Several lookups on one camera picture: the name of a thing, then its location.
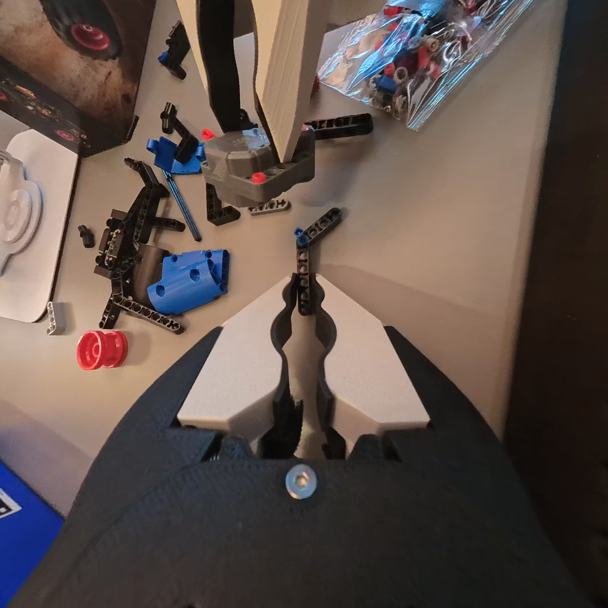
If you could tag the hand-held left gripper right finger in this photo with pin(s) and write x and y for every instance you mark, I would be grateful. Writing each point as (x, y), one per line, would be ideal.
(370, 380)

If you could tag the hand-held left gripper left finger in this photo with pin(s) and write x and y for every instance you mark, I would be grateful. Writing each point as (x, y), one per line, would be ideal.
(232, 380)

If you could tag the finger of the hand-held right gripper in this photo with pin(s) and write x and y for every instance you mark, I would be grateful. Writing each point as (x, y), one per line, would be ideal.
(190, 28)
(294, 61)

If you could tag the straight black beam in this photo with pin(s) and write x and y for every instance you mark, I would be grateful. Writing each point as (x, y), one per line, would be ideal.
(342, 126)

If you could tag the grey toy motor block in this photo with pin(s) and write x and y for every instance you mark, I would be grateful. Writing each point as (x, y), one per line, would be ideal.
(247, 166)

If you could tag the black bent beam blue pin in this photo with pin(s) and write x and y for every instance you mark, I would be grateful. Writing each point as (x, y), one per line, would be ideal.
(304, 275)

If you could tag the grey desk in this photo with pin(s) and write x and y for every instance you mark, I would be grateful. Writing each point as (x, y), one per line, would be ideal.
(427, 237)

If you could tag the black connector with blue pin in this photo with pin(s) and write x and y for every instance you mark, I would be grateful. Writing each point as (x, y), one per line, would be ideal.
(175, 47)

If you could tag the blue curved toy panel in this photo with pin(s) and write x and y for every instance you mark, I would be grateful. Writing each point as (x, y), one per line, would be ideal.
(204, 261)
(185, 289)

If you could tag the small red bush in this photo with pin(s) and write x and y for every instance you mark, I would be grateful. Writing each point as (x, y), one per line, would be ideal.
(205, 134)

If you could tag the black crank connector piece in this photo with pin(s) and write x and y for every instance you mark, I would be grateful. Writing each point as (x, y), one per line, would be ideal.
(180, 137)

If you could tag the printed toy set box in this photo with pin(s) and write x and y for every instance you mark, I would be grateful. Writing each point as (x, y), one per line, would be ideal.
(71, 71)

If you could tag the clear bag of small parts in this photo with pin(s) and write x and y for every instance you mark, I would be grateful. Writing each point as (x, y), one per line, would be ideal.
(427, 47)

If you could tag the red wheel hub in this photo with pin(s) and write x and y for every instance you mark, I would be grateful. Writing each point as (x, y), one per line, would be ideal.
(102, 350)

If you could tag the black curved toy shell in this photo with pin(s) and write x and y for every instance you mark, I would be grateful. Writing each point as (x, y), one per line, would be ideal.
(148, 266)

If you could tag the small thin grey beam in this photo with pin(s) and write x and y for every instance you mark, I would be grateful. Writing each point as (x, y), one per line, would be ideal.
(270, 206)

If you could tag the black L-shaped beam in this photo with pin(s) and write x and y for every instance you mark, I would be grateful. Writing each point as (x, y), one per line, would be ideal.
(216, 209)

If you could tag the light grey angled beam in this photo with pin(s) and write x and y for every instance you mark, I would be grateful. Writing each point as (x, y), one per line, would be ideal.
(57, 318)

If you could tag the small black connector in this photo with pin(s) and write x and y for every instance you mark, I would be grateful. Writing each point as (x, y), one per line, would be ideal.
(86, 235)

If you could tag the dark perforated panel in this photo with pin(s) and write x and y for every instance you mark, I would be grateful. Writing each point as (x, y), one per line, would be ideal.
(570, 285)

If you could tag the blue plastic bin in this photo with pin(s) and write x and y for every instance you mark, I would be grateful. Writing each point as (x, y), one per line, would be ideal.
(23, 522)

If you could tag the black beam frame assembly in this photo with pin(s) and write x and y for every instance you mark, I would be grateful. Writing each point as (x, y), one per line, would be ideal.
(137, 223)

